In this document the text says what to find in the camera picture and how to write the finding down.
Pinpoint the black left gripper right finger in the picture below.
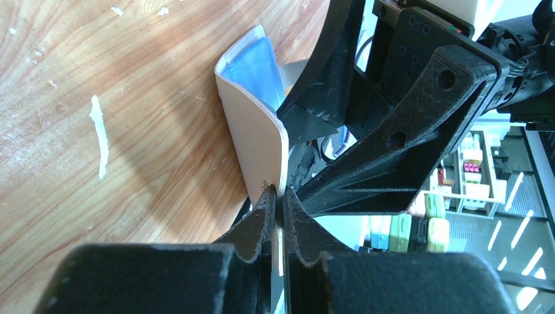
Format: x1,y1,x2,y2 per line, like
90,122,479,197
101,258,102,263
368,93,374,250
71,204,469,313
282,188,514,313

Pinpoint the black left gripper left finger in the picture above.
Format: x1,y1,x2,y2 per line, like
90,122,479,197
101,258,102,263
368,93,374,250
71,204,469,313
35,186,277,313

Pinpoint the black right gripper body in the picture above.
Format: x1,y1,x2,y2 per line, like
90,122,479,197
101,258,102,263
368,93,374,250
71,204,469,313
277,1,510,216

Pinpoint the white card holder wallet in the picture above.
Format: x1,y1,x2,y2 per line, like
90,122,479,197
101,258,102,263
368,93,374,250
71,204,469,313
214,25,289,202

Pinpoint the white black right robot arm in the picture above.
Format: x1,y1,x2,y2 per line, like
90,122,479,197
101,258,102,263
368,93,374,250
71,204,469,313
277,1,554,216

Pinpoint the white storage shelf background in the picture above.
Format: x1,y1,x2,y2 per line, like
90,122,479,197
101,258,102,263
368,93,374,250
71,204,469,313
421,130,512,218

